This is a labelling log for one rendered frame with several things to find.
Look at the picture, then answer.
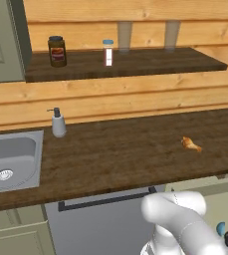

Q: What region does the olive green open drawer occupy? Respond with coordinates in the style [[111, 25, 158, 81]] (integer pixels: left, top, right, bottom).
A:
[[164, 171, 228, 237]]

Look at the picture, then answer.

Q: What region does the white soap dispenser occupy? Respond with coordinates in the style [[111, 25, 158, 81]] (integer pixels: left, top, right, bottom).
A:
[[46, 107, 68, 138]]

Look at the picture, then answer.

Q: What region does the white bottle with blue cap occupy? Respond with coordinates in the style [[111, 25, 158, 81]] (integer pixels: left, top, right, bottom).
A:
[[102, 39, 114, 68]]

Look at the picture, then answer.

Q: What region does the orange chicken drumstick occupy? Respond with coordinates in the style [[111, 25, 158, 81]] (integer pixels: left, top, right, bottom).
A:
[[180, 135, 203, 153]]

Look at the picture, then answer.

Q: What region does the dark brown jar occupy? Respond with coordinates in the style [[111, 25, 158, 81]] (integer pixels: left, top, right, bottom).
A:
[[47, 35, 68, 69]]

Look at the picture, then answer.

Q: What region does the grey dishwasher door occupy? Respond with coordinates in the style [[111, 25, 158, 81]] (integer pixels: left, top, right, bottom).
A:
[[44, 184, 167, 255]]

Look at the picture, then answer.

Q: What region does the grey metal sink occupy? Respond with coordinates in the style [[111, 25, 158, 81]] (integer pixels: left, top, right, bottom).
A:
[[0, 129, 45, 195]]

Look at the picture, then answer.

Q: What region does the olive green base cupboard door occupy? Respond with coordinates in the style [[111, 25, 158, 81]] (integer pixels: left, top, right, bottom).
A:
[[0, 204, 56, 255]]

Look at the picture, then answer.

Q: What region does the dark wooden wall shelf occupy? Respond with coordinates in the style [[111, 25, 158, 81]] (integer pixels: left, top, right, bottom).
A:
[[24, 47, 228, 84]]

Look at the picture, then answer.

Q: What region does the black dishwasher handle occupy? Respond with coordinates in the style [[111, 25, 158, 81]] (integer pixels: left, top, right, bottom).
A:
[[58, 186, 157, 212]]

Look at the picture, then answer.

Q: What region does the grey shelf bracket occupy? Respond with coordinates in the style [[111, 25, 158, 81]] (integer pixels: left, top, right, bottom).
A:
[[164, 20, 181, 53], [117, 21, 133, 54]]

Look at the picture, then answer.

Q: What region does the olive green wall cupboard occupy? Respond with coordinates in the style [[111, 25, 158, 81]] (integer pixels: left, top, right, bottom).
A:
[[0, 0, 33, 85]]

